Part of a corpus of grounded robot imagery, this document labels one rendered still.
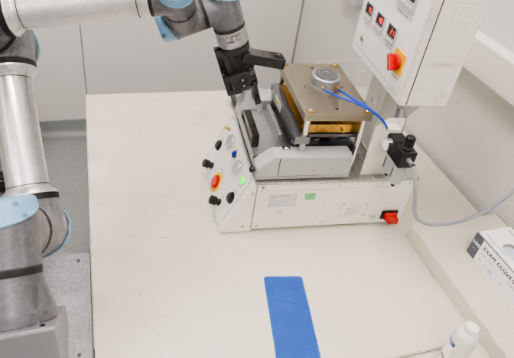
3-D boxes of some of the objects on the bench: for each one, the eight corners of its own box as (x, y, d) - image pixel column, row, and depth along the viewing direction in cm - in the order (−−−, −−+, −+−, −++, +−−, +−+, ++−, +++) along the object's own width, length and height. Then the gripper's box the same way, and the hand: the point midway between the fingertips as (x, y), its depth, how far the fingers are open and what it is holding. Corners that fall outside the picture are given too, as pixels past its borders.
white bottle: (461, 363, 108) (488, 326, 100) (453, 379, 105) (480, 342, 96) (440, 349, 111) (465, 311, 102) (432, 364, 107) (457, 326, 99)
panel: (205, 160, 155) (234, 115, 146) (217, 227, 132) (253, 179, 123) (200, 157, 154) (229, 112, 145) (211, 226, 131) (246, 177, 122)
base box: (357, 154, 169) (370, 112, 158) (402, 232, 140) (422, 187, 130) (204, 157, 156) (208, 112, 146) (220, 243, 128) (226, 195, 117)
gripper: (211, 41, 119) (232, 111, 132) (216, 58, 112) (238, 129, 126) (245, 31, 119) (262, 102, 133) (252, 47, 112) (269, 120, 126)
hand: (260, 109), depth 128 cm, fingers closed
